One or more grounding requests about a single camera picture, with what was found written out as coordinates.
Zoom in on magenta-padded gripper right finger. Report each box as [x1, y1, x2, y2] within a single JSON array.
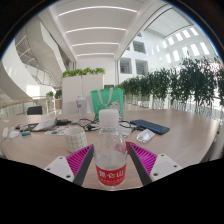
[[128, 143, 184, 186]]

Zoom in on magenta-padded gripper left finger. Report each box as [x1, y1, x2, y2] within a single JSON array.
[[43, 143, 95, 187]]

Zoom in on clear water bottle red label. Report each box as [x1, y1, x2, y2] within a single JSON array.
[[93, 108, 128, 191]]

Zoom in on white grid-pattern mug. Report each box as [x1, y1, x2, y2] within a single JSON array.
[[63, 126, 88, 154]]

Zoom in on white plastic packet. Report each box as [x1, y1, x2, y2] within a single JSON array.
[[136, 128, 157, 144]]

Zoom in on colourful sticker sheet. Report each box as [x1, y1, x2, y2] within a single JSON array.
[[44, 125, 69, 136]]

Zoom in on flat round red coaster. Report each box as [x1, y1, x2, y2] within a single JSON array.
[[125, 141, 134, 155]]

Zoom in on dark blue keyboard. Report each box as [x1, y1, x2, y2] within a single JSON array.
[[129, 119, 171, 136]]

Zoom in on small black box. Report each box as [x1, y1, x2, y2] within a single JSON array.
[[55, 118, 72, 126]]

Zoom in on white computer mouse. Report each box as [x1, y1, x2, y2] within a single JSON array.
[[8, 130, 21, 139]]

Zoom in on black chair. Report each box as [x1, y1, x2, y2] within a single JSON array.
[[26, 105, 44, 116]]

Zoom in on clear plastic tumbler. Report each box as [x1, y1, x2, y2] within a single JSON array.
[[75, 95, 88, 119]]

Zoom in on glass balustrade wooden handrail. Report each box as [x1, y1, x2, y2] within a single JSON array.
[[0, 95, 48, 118]]

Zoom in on white cabinet with plants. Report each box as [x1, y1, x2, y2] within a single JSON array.
[[61, 67, 106, 114]]

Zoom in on green tote bag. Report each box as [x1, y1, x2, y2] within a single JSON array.
[[90, 87, 125, 120]]

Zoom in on row of green potted plants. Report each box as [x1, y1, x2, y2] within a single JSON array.
[[116, 58, 224, 118]]

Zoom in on ceiling light strips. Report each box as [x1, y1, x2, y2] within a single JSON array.
[[58, 4, 138, 58]]

